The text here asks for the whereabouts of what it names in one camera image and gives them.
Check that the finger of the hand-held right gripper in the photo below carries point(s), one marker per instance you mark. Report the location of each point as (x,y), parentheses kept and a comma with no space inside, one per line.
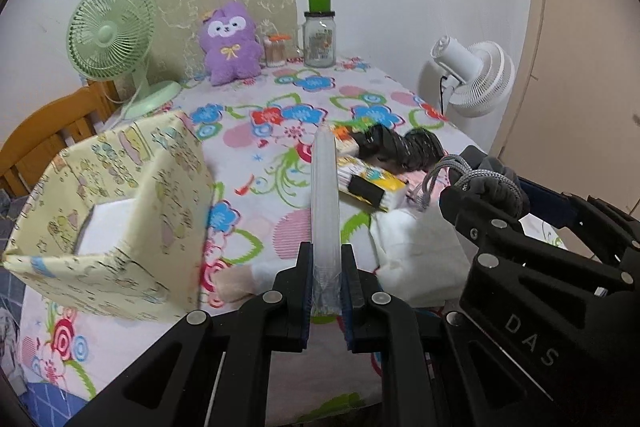
(480,219)
(545,204)

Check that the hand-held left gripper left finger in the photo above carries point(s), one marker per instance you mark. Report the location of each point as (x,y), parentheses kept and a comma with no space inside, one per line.
(303,297)

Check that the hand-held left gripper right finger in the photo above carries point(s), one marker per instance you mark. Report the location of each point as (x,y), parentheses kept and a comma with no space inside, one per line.
(348,297)

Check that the black garbage bag roll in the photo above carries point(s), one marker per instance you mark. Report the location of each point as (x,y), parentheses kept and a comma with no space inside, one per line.
(424,148)
(382,147)

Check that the yellow patterned box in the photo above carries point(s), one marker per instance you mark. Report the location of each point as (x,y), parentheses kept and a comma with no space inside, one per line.
(165,217)

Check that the peach soft cloth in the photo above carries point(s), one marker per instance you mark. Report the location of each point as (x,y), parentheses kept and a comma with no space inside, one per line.
(240,282)

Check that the white folded cloth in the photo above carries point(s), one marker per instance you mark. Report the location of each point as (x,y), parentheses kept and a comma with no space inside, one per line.
(420,252)

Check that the tissue pack with black band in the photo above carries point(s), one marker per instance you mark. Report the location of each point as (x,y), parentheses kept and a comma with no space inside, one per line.
(372,187)

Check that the white standing fan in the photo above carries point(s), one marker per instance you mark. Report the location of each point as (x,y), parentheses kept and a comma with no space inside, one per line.
(475,77)

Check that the beige door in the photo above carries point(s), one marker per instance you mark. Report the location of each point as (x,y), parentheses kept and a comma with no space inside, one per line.
(575,57)

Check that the orange white packet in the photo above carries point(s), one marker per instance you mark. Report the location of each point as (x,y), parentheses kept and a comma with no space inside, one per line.
(345,141)

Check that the floral tablecloth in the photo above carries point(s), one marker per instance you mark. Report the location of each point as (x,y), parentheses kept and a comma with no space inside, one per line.
(280,107)

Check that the glass jar with green lid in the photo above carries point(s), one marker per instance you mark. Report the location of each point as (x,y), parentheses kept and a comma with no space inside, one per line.
(318,42)

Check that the small jar with orange lid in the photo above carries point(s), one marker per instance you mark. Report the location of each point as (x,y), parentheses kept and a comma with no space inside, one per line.
(276,52)

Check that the purple plush toy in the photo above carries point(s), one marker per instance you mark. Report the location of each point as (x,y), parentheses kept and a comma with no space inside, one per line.
(231,52)

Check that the wooden chair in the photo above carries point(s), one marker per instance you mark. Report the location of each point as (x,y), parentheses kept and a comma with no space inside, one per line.
(45,132)

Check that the green desk fan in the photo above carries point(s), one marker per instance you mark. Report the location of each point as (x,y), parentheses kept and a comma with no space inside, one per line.
(107,32)

